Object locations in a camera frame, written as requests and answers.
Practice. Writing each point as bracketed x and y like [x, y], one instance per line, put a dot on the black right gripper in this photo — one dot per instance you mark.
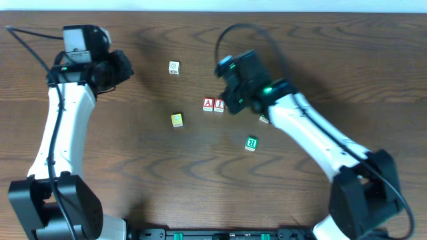
[235, 89]

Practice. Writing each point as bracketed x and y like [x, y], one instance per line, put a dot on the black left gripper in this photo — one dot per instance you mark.
[120, 68]

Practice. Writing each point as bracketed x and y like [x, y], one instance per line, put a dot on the red letter I block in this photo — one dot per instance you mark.
[219, 105]

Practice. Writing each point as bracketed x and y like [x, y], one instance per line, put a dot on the red letter A block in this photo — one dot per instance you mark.
[208, 104]

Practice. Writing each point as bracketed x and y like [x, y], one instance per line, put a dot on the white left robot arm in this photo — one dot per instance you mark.
[54, 202]

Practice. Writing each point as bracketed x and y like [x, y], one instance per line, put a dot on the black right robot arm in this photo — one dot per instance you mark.
[365, 189]

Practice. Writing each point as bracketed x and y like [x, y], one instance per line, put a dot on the green R block far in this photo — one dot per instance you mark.
[264, 119]

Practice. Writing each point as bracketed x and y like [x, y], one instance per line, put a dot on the green r block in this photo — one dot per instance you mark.
[264, 119]
[251, 144]

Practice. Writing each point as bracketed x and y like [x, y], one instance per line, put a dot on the green R block near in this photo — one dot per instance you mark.
[251, 144]

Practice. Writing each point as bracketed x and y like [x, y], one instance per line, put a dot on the white plain face block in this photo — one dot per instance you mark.
[174, 67]

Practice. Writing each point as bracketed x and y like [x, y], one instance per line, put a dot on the yellow C block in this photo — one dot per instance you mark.
[177, 120]

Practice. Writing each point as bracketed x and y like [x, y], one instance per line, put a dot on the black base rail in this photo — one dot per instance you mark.
[243, 234]

